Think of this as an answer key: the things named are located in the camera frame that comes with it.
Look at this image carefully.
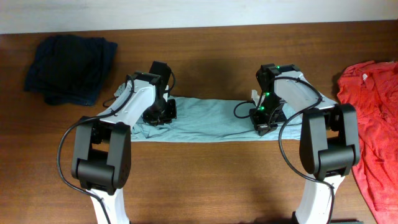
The light blue t-shirt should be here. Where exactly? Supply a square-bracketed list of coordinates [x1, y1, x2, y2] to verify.
[112, 85, 338, 143]

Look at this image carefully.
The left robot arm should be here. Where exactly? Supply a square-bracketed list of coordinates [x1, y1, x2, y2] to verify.
[71, 61, 177, 223]

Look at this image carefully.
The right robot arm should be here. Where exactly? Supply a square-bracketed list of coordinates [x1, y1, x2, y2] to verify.
[249, 63, 360, 223]

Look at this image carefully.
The folded dark navy garment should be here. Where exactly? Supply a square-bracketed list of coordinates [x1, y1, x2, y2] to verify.
[24, 35, 118, 106]

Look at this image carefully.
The red t-shirt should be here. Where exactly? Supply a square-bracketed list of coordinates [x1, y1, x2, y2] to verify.
[337, 61, 397, 223]

